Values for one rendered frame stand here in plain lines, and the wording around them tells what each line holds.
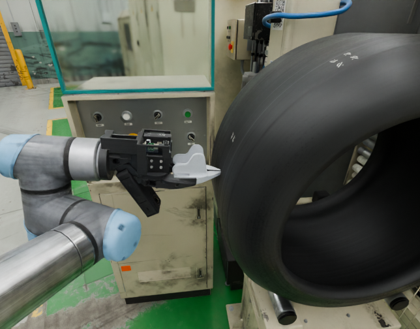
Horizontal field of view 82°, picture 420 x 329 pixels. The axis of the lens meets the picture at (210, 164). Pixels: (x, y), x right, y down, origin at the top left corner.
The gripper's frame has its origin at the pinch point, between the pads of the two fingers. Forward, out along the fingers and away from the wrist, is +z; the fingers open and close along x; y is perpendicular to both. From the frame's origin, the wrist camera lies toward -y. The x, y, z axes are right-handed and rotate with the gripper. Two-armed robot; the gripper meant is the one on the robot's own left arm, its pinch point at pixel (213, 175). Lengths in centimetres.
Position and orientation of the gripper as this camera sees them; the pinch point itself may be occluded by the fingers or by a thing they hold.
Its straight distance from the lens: 47.1
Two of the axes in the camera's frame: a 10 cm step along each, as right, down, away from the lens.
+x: -1.2, -4.9, 8.7
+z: 9.9, 0.5, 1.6
